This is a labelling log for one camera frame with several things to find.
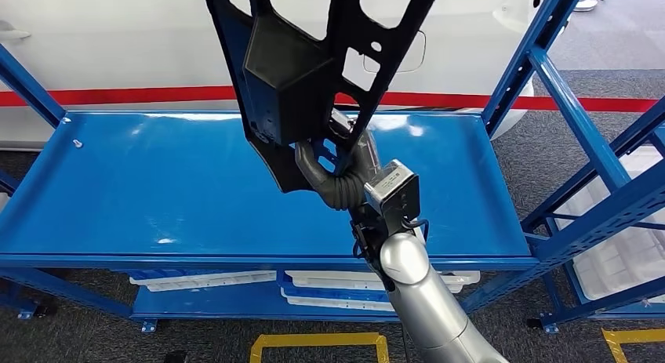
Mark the white plastic bin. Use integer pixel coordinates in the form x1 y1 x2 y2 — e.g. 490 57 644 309
280 288 397 313
129 270 278 293
284 270 481 294

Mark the white car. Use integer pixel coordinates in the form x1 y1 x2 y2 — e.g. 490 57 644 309
0 0 541 151

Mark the black plastic panel part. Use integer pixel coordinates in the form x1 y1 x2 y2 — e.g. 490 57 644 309
201 0 442 194

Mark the blue metal shelf rack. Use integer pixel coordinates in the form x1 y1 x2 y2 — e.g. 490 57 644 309
0 0 665 333
0 171 58 320
521 96 665 335

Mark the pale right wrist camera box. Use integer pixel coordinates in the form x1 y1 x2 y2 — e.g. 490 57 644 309
363 159 421 223

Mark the translucent white storage bin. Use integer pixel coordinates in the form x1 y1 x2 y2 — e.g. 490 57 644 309
553 144 665 304

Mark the red barrier belt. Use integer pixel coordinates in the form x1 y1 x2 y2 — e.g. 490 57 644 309
0 85 660 114

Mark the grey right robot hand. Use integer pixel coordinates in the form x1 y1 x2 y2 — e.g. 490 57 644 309
294 108 384 198

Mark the yellow floor tape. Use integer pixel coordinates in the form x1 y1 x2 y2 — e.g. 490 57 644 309
601 328 665 363
249 332 391 363

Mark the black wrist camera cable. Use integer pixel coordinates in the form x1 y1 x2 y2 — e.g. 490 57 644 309
351 217 431 263

